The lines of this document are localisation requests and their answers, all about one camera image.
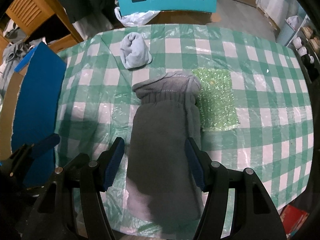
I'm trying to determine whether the grey clothes pile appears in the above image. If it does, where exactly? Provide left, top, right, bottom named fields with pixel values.
left=2, top=41, right=33, bottom=64

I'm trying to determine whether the green checkered tablecloth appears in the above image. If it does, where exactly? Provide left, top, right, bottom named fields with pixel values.
left=53, top=23, right=315, bottom=238

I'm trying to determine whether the shoe rack with shoes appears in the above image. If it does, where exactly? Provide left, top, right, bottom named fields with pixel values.
left=276, top=15, right=319, bottom=83

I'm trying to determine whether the red packet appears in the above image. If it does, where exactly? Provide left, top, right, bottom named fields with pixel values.
left=280, top=204, right=309, bottom=239

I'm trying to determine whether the white plastic bag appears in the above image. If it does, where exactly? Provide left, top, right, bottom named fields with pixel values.
left=114, top=7, right=160, bottom=27

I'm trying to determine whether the green glitter sponge cloth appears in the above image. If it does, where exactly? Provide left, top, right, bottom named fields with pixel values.
left=192, top=68, right=239, bottom=132

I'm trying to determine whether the blue cardboard box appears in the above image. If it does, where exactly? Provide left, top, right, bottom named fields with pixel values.
left=0, top=41, right=68, bottom=188

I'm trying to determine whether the grey sock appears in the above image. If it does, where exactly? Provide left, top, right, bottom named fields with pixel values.
left=120, top=32, right=152, bottom=69

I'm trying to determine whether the wooden louvered wardrobe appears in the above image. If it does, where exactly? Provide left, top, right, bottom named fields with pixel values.
left=4, top=0, right=84, bottom=53

